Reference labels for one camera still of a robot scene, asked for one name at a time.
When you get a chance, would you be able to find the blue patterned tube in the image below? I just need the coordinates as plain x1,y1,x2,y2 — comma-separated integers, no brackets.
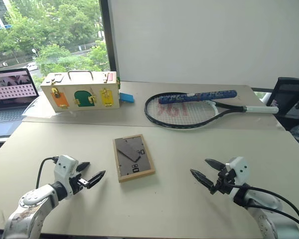
157,90,238,105

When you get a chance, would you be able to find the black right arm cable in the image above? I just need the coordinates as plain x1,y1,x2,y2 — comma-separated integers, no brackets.
228,183,299,233

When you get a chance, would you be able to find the small blue block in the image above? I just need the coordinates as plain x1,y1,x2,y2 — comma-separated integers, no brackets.
119,92,136,104

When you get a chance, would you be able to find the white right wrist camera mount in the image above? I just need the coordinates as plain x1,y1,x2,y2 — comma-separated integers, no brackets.
225,156,250,200

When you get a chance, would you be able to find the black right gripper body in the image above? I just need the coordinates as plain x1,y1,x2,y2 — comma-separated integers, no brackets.
209,167,237,196

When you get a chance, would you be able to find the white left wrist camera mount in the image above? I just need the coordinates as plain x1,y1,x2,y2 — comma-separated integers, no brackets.
53,154,79,200

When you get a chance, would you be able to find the grey laptop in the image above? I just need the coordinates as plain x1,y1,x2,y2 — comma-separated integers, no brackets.
0,67,40,138

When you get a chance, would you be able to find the dark window frame post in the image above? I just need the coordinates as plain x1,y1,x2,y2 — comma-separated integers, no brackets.
99,0,119,81

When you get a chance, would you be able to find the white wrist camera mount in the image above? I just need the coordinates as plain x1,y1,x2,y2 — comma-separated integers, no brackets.
53,154,79,200
225,156,250,200

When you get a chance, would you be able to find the black office chair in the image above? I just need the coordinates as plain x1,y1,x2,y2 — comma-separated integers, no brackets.
266,77,299,130

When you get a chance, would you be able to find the black white tennis racket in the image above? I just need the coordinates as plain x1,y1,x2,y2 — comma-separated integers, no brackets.
144,92,280,130

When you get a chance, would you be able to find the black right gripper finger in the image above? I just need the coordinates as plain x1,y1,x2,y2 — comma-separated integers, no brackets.
204,158,226,172
189,169,217,193

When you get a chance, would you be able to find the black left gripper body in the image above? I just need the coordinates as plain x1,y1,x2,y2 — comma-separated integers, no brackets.
69,171,90,196

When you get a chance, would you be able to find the wooden latch box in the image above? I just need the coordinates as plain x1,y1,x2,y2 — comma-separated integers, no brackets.
40,70,122,114

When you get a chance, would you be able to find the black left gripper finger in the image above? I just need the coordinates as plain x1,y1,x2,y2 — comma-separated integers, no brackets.
76,161,91,173
85,170,107,190

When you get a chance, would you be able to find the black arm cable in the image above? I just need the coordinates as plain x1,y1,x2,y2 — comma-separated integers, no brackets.
228,183,299,233
35,156,59,190

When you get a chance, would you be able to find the white board panel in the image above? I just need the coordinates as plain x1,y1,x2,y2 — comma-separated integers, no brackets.
107,0,299,88

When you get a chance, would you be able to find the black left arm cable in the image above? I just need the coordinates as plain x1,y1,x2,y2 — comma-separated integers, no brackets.
35,156,59,190

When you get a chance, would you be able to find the wooden picture frame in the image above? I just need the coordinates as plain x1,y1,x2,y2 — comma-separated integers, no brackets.
112,133,156,183

